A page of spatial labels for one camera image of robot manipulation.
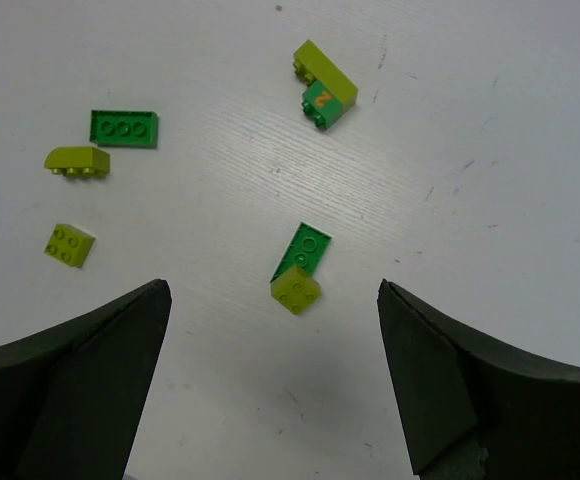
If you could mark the lime square lego brick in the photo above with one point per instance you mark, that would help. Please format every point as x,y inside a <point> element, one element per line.
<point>69,245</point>

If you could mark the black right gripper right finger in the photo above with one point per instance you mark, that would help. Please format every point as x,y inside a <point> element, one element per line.
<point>472,406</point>

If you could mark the lime curved lego brick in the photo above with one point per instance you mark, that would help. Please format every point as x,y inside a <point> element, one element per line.
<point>81,161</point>

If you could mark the green three-stud lego plate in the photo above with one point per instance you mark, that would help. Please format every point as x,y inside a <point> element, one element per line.
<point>128,129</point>

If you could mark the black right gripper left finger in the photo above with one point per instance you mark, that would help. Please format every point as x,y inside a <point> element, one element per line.
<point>72,396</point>

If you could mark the green lego with orange numeral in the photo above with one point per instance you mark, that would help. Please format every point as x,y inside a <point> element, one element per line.
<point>321,106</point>

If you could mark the long lime lego brick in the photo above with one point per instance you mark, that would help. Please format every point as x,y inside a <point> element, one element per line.
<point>311,64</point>

